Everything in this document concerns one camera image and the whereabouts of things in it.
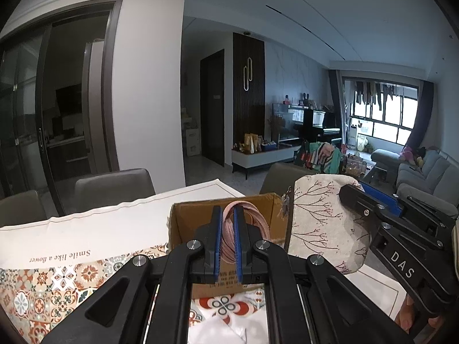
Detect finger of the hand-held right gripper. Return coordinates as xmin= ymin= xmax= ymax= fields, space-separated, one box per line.
xmin=339 ymin=182 xmax=406 ymax=230
xmin=396 ymin=194 xmax=459 ymax=230

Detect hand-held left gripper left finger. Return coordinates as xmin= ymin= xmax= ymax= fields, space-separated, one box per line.
xmin=43 ymin=206 xmax=221 ymax=344

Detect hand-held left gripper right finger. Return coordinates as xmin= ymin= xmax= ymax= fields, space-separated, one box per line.
xmin=234 ymin=205 xmax=415 ymax=344

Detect pink cable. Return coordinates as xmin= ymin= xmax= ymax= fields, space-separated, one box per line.
xmin=222 ymin=201 xmax=269 ymax=264

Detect brown cardboard box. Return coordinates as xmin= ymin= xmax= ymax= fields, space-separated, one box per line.
xmin=168 ymin=192 xmax=291 ymax=300

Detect beige branch print pouch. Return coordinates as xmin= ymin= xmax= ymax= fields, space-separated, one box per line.
xmin=285 ymin=174 xmax=375 ymax=276

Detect person's right hand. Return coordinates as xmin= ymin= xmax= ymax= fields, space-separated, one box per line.
xmin=394 ymin=292 xmax=417 ymax=332

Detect grey sofa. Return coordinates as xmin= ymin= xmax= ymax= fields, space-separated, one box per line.
xmin=369 ymin=147 xmax=459 ymax=219

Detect plush toys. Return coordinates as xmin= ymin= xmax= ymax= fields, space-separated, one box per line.
xmin=400 ymin=145 xmax=425 ymax=162

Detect pile of colourful clothes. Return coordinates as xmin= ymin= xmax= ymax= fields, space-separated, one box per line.
xmin=294 ymin=141 xmax=343 ymax=174

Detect large window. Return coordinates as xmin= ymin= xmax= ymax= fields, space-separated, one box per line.
xmin=344 ymin=79 xmax=420 ymax=147

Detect grey dining chair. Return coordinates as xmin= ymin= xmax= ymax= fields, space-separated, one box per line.
xmin=0 ymin=190 xmax=47 ymax=228
xmin=259 ymin=163 xmax=312 ymax=196
xmin=74 ymin=168 xmax=156 ymax=208

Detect white low coffee table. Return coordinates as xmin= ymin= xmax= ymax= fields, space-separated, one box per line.
xmin=231 ymin=143 xmax=305 ymax=180

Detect black piano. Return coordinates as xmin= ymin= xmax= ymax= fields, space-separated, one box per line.
xmin=303 ymin=109 xmax=343 ymax=147

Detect dark curtain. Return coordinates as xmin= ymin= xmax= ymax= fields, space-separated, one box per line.
xmin=405 ymin=81 xmax=436 ymax=151

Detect hanging laundry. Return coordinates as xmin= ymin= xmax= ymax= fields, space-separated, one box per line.
xmin=353 ymin=82 xmax=406 ymax=112

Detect white patterned tablecloth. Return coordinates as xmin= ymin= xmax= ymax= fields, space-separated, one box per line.
xmin=0 ymin=180 xmax=407 ymax=344

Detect dark framed sliding glass door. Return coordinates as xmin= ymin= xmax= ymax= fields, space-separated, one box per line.
xmin=0 ymin=0 xmax=124 ymax=219

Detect dark slatted wall cabinet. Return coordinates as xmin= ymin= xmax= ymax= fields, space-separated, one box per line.
xmin=232 ymin=32 xmax=266 ymax=151

